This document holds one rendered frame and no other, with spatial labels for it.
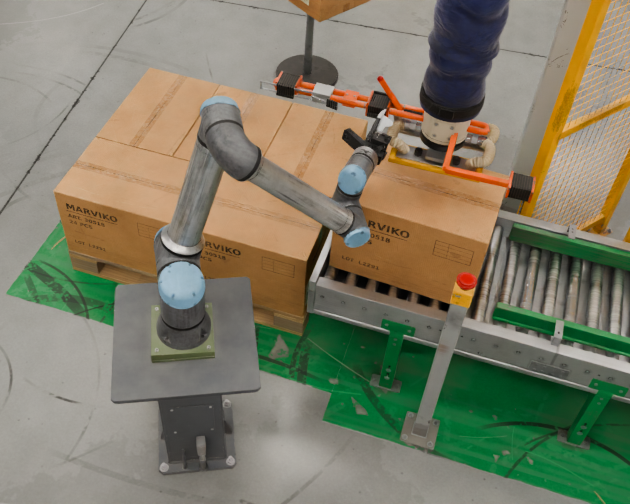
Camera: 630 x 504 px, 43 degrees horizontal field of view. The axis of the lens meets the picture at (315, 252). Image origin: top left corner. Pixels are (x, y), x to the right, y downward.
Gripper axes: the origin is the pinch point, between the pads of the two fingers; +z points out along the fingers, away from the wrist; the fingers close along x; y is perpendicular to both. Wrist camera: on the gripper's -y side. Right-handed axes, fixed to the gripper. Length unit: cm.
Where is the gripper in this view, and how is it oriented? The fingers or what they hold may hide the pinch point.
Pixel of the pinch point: (378, 125)
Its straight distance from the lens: 291.6
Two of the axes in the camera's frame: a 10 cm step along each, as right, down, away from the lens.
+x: 1.7, -7.0, -6.9
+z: 3.7, -6.1, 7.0
